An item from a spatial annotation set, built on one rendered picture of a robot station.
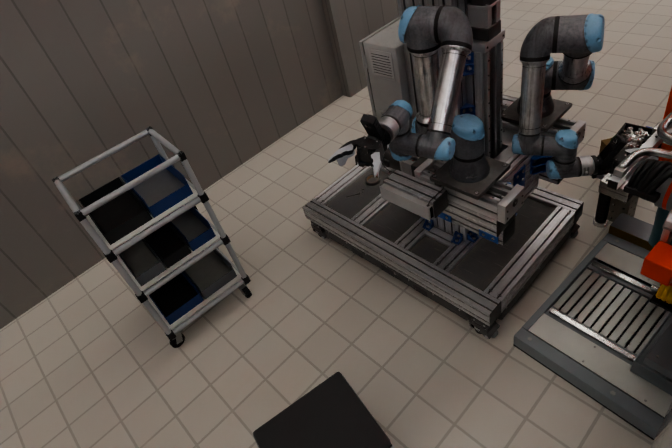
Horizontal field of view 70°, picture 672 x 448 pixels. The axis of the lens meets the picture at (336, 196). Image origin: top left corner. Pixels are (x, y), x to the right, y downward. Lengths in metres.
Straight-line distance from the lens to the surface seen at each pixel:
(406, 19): 1.66
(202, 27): 3.46
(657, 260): 1.60
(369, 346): 2.43
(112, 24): 3.23
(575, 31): 1.75
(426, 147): 1.55
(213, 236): 2.52
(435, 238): 2.50
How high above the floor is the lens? 2.04
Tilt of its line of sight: 39 degrees down
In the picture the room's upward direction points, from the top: 16 degrees counter-clockwise
